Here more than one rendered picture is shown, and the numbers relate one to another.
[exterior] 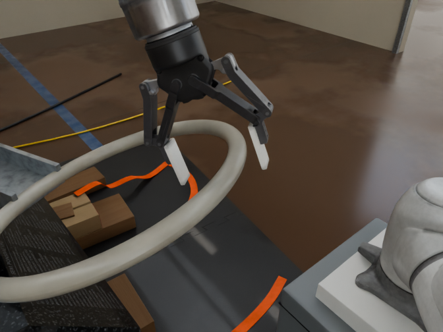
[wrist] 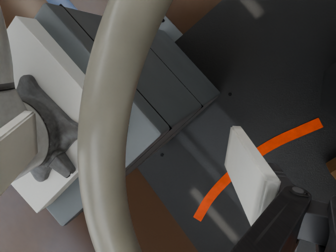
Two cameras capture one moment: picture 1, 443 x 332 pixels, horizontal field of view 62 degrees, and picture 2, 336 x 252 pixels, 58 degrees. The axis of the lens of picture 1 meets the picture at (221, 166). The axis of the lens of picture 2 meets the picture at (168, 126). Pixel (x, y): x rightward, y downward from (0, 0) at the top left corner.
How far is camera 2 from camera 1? 45 cm
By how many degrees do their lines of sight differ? 46
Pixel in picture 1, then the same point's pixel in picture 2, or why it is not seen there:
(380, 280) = (57, 127)
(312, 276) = (130, 149)
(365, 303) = (77, 106)
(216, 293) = not seen: hidden behind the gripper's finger
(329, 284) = not seen: hidden behind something
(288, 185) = not seen: outside the picture
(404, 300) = (39, 103)
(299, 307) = (146, 113)
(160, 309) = (325, 192)
